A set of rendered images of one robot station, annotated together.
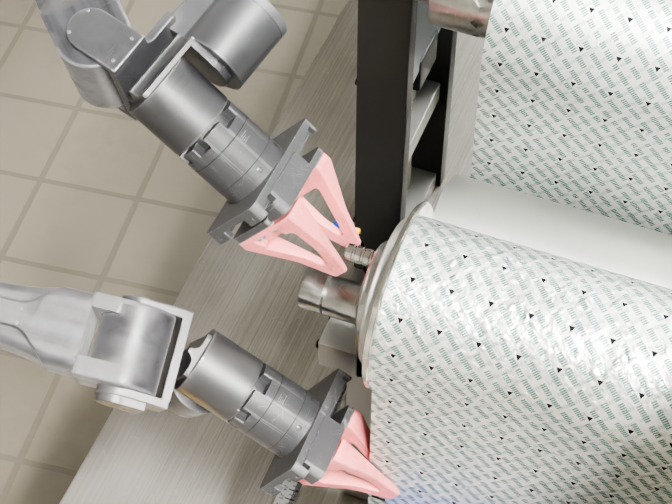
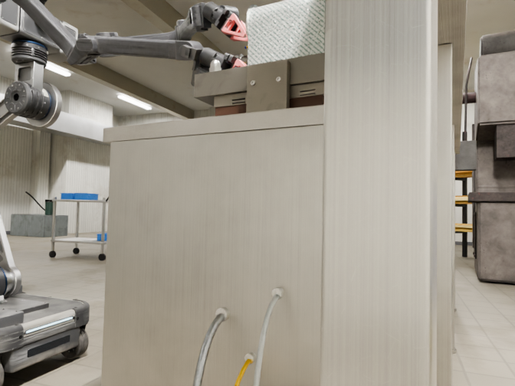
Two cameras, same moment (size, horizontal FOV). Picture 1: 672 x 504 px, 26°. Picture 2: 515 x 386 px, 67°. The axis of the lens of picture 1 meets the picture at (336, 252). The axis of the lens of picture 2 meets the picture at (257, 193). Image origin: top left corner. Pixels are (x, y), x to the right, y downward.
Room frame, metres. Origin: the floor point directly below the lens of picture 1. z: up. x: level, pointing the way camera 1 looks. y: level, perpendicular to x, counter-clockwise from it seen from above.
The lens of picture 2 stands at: (-0.51, -0.18, 0.69)
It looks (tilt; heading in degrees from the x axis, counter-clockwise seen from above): 2 degrees up; 6
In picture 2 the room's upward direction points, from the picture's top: 1 degrees clockwise
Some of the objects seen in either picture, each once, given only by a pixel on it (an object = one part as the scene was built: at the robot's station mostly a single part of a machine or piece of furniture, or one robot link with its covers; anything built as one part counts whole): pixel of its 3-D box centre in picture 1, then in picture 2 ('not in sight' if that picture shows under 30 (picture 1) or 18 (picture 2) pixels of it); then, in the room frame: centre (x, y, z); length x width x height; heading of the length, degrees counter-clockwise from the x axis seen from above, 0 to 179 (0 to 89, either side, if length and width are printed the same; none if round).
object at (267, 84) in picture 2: not in sight; (267, 87); (0.35, -0.11, 0.96); 0.10 x 0.03 x 0.11; 69
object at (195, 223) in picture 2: not in sight; (346, 262); (1.52, -0.43, 0.43); 2.52 x 0.64 x 0.86; 159
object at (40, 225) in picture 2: not in sight; (36, 214); (7.53, 5.57, 0.48); 1.00 x 0.80 x 0.96; 76
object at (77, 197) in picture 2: not in sight; (92, 224); (4.45, 2.56, 0.45); 0.96 x 0.55 x 0.89; 76
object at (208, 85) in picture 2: not in sight; (278, 85); (0.44, -0.13, 1.00); 0.40 x 0.16 x 0.06; 69
